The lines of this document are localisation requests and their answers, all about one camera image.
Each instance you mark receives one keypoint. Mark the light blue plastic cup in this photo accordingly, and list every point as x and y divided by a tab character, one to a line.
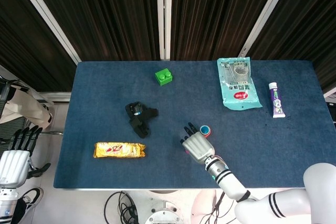
205	129

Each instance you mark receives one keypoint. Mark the orange plastic cup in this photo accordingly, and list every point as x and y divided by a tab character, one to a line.
209	134

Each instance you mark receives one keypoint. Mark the blue velvet table cover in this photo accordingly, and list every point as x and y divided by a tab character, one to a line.
105	171

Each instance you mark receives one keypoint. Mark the teal cleaning cloth package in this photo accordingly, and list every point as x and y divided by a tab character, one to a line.
236	87

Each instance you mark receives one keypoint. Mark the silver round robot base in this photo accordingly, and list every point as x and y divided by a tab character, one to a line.
164	216

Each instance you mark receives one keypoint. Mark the purple tube with white cap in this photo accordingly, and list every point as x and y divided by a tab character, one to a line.
277	103

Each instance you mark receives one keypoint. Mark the gold biscuit packet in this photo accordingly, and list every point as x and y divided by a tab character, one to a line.
118	150

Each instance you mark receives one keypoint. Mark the white frame post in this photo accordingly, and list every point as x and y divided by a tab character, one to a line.
265	11
164	11
44	11

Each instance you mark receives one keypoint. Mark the white table frame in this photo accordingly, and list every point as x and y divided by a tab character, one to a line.
131	189

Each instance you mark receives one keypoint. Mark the black and white sneaker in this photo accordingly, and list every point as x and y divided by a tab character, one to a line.
34	197

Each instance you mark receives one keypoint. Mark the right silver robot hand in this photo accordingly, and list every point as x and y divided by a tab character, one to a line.
198	148

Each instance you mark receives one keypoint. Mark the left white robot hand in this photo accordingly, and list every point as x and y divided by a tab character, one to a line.
13	167

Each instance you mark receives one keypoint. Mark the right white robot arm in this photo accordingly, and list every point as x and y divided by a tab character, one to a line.
231	182

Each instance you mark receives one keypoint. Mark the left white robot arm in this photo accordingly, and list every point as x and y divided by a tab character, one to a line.
8	204

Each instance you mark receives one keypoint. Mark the dark brown pleated curtain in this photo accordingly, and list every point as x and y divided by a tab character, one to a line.
118	11

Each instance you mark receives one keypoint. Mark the green toy building block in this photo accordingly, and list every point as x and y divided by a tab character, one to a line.
164	77

